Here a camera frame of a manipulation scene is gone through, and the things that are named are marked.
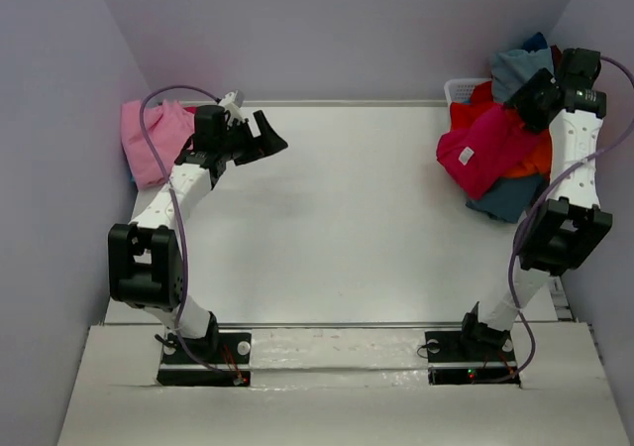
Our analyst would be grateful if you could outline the crimson t shirt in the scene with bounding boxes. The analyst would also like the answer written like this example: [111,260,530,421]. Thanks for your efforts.
[436,103,543,199]

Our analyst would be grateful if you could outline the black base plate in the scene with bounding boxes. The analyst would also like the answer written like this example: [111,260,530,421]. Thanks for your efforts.
[155,331,252,388]
[416,330,520,386]

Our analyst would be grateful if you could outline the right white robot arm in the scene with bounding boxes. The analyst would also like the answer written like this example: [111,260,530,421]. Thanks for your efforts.
[460,48,612,354]

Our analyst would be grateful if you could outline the orange t shirt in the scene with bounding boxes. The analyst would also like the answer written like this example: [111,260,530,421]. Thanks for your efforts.
[503,131,552,179]

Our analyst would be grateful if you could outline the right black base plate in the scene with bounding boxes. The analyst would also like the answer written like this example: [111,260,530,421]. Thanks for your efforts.
[416,330,520,386]

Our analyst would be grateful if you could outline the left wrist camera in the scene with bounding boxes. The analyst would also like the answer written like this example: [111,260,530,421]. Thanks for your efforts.
[218,90,244,119]

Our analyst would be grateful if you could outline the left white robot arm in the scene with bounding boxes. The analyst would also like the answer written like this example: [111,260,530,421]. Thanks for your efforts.
[108,105,288,358]

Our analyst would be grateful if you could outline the pink folded t shirt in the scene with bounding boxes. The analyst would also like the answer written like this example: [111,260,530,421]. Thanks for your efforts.
[121,98,199,189]

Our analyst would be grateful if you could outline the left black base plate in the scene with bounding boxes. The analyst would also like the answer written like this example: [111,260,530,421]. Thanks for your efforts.
[155,331,252,388]

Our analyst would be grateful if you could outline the purple cable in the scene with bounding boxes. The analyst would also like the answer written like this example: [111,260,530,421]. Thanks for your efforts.
[139,84,239,381]
[475,55,634,383]

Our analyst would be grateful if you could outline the royal blue t shirt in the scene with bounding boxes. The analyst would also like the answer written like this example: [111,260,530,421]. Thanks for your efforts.
[521,32,550,53]

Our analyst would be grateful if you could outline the red t shirt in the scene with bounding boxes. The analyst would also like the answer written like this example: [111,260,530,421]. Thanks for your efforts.
[449,80,513,134]

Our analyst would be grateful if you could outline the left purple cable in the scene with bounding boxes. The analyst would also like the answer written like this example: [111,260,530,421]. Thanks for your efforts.
[139,84,239,381]

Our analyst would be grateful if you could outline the dark maroon t shirt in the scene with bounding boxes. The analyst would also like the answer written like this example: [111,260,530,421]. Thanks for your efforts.
[550,45,563,79]

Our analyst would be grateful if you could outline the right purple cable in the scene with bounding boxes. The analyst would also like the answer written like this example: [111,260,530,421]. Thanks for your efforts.
[475,55,634,383]

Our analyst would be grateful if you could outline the light blue t shirt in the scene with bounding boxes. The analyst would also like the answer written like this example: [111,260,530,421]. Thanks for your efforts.
[488,48,554,103]

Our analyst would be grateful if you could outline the white plastic basket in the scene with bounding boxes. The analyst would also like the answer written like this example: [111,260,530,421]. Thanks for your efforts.
[444,77,491,106]

